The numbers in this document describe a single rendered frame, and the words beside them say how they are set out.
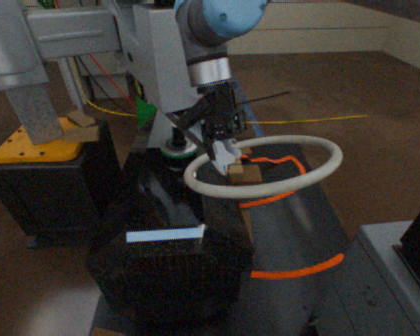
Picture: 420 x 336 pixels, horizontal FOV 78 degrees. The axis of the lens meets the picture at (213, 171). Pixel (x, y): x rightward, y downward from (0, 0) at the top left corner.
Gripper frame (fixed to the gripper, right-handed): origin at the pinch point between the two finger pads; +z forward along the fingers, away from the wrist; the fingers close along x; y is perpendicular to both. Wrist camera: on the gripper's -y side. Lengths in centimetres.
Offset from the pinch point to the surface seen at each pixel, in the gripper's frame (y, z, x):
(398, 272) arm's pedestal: 40, 53, 36
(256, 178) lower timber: -62, 72, 154
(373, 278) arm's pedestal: 32, 62, 40
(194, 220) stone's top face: -33, 33, 23
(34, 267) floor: -172, 76, 3
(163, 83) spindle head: -45, -24, 40
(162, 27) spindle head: -37, -43, 38
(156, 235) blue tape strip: -44, 34, 11
